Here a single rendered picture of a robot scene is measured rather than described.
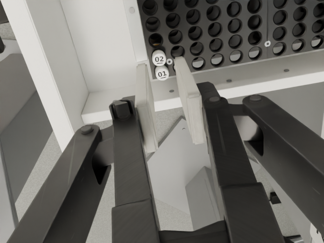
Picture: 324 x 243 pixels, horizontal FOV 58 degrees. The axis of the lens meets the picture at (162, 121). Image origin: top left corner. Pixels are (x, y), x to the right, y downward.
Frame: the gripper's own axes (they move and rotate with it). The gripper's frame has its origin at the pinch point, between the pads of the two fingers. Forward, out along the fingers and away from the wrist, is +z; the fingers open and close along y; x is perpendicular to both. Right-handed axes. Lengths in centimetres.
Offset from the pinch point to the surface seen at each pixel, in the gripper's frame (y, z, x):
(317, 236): 21.2, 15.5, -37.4
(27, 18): -9.3, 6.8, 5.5
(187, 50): 2.7, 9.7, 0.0
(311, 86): 23.0, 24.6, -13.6
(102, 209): -43, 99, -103
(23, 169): -39, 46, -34
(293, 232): 62, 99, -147
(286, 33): 11.9, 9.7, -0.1
